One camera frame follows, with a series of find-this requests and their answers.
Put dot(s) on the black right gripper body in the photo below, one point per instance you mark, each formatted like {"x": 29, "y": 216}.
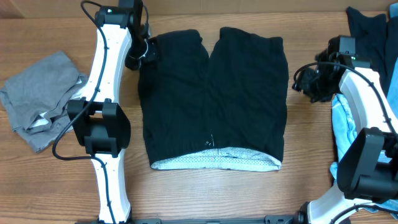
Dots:
{"x": 315, "y": 86}

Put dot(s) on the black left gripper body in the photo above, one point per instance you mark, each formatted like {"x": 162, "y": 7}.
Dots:
{"x": 138, "y": 51}

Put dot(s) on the black shorts patterned lining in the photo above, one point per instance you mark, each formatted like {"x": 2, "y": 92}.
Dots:
{"x": 224, "y": 109}

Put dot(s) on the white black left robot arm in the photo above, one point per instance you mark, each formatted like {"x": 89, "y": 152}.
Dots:
{"x": 99, "y": 123}

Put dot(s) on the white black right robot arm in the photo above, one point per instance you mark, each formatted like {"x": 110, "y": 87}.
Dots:
{"x": 367, "y": 173}

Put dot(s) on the light blue garment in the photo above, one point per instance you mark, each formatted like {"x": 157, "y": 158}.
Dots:
{"x": 344, "y": 127}

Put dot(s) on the dark navy garment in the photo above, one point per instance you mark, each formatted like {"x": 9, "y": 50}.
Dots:
{"x": 376, "y": 38}

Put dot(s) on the grey folded garment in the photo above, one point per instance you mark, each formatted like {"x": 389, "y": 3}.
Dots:
{"x": 36, "y": 99}

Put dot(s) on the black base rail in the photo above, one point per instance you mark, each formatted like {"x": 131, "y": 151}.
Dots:
{"x": 268, "y": 219}

